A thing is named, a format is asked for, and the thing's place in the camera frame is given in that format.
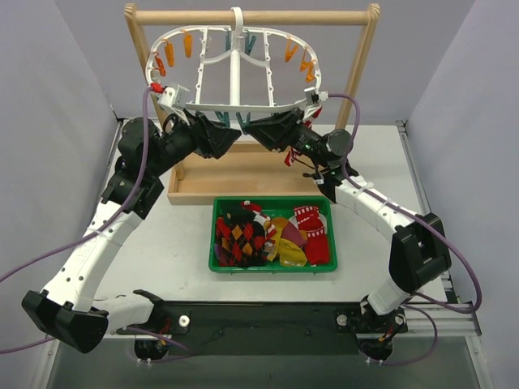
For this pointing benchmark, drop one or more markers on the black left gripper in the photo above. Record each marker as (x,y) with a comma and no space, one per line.
(201,135)

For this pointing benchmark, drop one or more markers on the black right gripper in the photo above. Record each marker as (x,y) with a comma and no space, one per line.
(286,130)

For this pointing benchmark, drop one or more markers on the red white striped sock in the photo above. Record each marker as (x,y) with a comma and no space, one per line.
(296,151)

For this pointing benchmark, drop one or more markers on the white round clip hanger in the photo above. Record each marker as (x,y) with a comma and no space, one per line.
(213,29)

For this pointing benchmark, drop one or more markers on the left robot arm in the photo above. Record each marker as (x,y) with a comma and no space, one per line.
(127,200)

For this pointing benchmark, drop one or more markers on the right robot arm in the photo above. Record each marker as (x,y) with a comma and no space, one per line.
(418,254)

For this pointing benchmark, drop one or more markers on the wooden hanger stand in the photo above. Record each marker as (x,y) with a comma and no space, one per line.
(248,169)

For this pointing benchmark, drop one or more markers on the orange clothespin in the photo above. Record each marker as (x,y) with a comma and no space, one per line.
(308,67)
(310,77)
(187,43)
(291,49)
(160,67)
(169,53)

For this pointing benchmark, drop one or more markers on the green plastic bin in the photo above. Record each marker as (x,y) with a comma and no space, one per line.
(262,210)

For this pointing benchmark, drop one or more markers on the red sock with white pattern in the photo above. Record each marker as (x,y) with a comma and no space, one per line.
(308,220)

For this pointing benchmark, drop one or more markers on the black red argyle sock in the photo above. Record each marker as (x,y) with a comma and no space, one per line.
(241,243)

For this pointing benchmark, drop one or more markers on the yellow sock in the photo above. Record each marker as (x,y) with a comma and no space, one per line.
(285,243)

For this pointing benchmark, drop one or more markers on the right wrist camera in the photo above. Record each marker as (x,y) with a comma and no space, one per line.
(314,101)

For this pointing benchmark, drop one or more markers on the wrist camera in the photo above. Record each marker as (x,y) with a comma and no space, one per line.
(314,101)
(171,97)

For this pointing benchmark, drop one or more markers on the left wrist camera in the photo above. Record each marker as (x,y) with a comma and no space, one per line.
(171,97)

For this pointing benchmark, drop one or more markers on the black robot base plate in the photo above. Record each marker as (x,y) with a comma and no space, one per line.
(289,341)

